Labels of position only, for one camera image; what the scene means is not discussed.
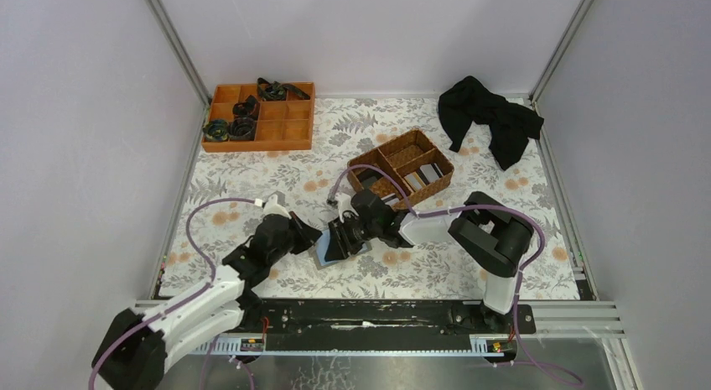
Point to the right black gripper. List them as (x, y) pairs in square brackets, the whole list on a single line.
[(345, 236)]

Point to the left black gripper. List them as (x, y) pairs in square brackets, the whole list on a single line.
[(297, 234)]

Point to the grey leather card holder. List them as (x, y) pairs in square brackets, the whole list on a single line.
[(330, 248)]

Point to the black credit card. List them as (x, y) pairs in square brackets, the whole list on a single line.
[(367, 180)]

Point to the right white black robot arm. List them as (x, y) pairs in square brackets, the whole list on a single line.
[(496, 237)]

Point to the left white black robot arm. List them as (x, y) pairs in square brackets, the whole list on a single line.
[(140, 346)]

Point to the cards stack in basket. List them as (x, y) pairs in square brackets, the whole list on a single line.
[(423, 176)]

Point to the floral patterned table mat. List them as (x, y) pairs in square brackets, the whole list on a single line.
[(217, 213)]

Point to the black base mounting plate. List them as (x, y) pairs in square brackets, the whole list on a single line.
[(427, 326)]

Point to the brown wicker divided basket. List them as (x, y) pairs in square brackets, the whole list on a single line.
[(393, 160)]

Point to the orange compartment tray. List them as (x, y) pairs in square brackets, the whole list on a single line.
[(265, 116)]

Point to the black crumpled cloth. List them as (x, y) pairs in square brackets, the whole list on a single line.
[(511, 125)]

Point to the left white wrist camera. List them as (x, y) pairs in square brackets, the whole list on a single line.
[(273, 205)]

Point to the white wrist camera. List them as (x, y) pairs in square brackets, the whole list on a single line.
[(343, 203), (273, 205)]

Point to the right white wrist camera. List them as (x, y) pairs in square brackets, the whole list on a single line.
[(343, 203)]

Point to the aluminium frame rail front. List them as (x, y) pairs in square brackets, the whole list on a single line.
[(578, 320)]

